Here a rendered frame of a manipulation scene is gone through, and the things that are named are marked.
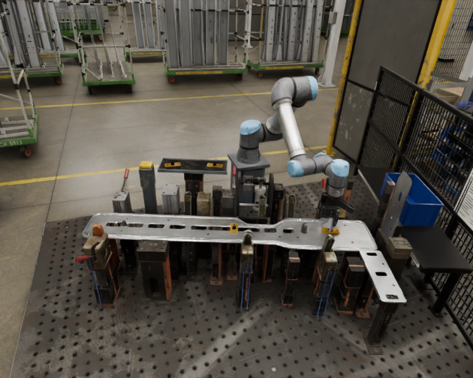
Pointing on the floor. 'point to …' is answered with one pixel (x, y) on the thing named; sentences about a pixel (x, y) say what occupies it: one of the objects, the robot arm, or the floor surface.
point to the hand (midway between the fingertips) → (331, 228)
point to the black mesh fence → (430, 282)
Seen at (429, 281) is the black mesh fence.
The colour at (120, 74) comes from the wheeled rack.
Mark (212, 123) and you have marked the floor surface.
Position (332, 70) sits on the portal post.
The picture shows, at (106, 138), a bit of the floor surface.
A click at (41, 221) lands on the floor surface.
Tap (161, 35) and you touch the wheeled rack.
